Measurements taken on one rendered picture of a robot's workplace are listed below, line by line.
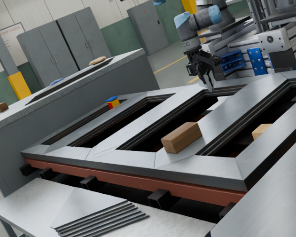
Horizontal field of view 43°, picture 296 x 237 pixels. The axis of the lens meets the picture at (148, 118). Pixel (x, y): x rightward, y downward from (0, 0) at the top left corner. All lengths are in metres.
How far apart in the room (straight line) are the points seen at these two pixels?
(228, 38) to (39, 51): 8.23
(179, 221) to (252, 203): 0.29
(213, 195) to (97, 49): 9.65
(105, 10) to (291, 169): 10.78
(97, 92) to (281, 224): 1.91
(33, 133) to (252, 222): 1.72
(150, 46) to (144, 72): 8.89
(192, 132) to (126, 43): 10.44
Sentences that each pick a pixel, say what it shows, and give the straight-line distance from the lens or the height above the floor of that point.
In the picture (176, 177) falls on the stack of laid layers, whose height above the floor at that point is 0.83.
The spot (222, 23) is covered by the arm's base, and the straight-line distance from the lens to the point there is 2.16.
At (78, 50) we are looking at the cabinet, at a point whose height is 1.02.
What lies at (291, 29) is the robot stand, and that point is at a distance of 1.76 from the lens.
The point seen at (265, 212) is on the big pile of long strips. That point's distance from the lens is 0.78.
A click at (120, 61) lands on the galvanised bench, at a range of 2.61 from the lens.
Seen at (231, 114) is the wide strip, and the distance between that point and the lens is 1.34.
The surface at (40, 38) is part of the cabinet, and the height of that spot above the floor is 1.67.
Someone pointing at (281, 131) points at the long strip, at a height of 0.85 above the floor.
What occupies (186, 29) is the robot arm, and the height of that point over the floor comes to 1.14.
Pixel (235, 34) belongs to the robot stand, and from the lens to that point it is 2.20.
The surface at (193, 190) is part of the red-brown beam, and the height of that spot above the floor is 0.79.
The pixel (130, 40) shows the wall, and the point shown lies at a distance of 11.67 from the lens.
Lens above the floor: 1.29
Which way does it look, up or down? 15 degrees down
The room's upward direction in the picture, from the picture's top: 23 degrees counter-clockwise
